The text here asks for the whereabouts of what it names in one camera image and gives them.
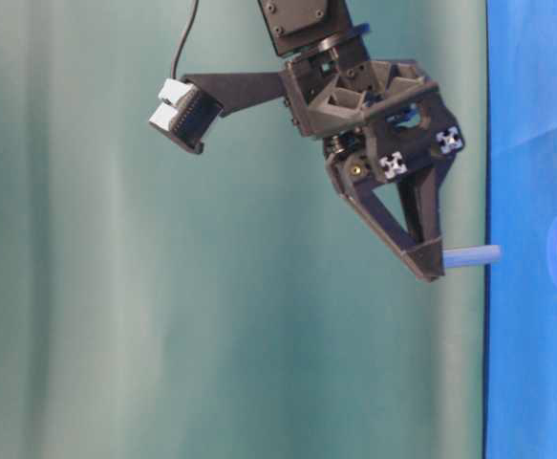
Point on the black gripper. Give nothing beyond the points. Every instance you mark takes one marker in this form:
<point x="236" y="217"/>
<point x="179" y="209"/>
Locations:
<point x="381" y="122"/>

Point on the light blue shaft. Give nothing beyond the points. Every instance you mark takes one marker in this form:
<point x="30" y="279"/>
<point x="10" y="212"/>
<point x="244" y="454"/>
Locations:
<point x="471" y="256"/>

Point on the blue table mat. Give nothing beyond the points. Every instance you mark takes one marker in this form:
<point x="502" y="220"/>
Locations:
<point x="521" y="320"/>

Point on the green backdrop curtain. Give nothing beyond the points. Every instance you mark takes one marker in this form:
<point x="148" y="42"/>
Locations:
<point x="157" y="304"/>

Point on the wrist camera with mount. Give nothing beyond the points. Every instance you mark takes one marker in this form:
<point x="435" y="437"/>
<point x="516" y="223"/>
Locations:
<point x="190" y="105"/>

